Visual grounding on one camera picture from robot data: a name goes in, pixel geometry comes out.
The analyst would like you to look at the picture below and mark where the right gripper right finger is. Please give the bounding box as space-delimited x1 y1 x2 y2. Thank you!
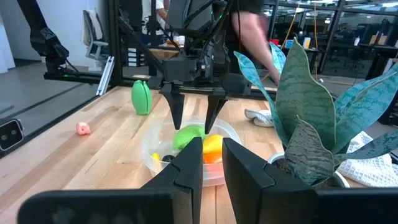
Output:
221 137 398 224

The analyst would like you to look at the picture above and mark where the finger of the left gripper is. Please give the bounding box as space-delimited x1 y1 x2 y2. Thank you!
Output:
160 83 186 131
204 90 229 135

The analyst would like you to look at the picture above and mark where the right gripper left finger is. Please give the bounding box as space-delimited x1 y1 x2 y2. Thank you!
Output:
17 136 204 224

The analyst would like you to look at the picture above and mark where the green toy pepper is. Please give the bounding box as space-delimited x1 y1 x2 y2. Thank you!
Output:
131 80 153 116

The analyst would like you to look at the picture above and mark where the light green toy fruit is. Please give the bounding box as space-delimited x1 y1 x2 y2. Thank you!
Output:
173 124 206 151

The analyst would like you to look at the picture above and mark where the yellow toy lemon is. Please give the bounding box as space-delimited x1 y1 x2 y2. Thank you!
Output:
201 134 224 156

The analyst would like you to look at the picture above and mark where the small pink toy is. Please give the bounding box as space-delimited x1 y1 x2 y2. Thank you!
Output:
75 121 92 136

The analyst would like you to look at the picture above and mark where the person's forearm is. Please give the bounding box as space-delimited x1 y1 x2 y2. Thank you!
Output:
231 11 280 85

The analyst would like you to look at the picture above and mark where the clear plastic tupperware container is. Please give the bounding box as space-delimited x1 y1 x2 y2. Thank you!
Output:
141 118 243 187

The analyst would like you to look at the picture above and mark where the white plant pot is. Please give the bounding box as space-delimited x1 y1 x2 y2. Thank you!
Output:
267 152 351 189

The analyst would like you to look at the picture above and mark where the person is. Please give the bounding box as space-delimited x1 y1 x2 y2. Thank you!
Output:
141 0 170 35
225 0 265 75

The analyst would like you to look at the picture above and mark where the silver aluminium extrusion bar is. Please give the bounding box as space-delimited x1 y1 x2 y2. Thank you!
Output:
95 55 115 96

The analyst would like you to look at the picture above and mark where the artificial green snake plant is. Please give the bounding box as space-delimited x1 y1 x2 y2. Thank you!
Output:
233 37 398 187

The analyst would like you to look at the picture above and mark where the light grey waffle towel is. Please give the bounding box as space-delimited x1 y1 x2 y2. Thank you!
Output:
244 108 398 188

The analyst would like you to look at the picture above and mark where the white office chair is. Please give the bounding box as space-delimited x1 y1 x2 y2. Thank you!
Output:
81 9 109 62

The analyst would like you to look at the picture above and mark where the black background table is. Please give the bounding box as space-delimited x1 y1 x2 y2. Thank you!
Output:
320 43 398 82

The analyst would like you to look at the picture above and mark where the black metal table frame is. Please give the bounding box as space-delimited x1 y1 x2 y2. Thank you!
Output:
0 0 279 159

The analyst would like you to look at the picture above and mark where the black mounting rail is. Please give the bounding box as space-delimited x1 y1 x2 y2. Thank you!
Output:
43 70 108 85

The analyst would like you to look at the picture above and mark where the black table-level camera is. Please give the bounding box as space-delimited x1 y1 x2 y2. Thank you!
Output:
0 119 25 152

